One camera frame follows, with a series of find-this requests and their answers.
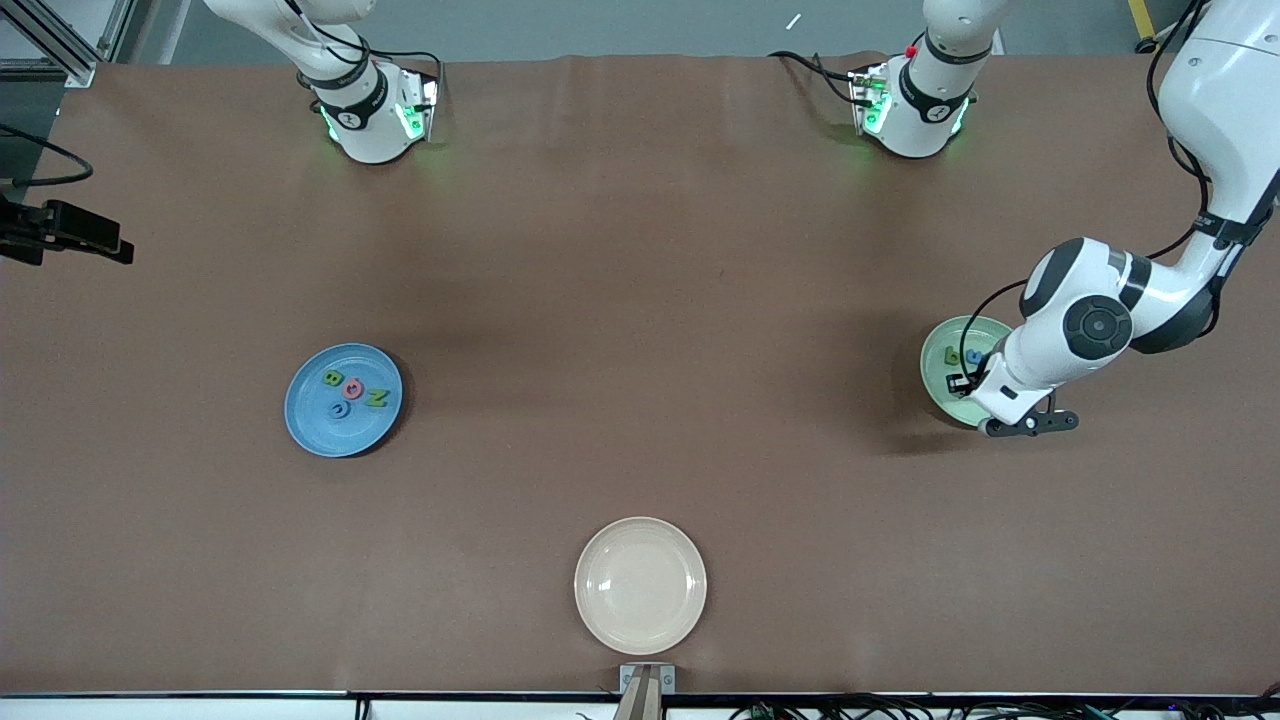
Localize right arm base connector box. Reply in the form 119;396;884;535
398;78;441;143

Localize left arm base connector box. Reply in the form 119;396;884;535
848;62;893;138

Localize light green plate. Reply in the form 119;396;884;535
920;315;1016;430

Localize blue plate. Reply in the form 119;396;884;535
284;343;404;459

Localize beige plate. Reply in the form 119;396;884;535
574;516;708;656

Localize brown table mat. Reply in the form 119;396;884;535
0;50;1280;696

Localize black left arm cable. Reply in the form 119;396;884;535
956;0;1216;379

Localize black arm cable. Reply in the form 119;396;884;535
956;0;1216;379
0;125;93;188

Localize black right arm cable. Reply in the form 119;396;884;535
0;125;93;188

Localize aluminium extrusion frame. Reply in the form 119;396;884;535
0;0;136;89

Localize black right base cable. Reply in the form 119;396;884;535
375;48;444;86

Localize black base cable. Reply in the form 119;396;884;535
375;48;444;86
768;48;861;106

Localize black left base cable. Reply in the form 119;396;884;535
768;48;861;106

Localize silver camera mount bracket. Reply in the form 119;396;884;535
615;663;677;720

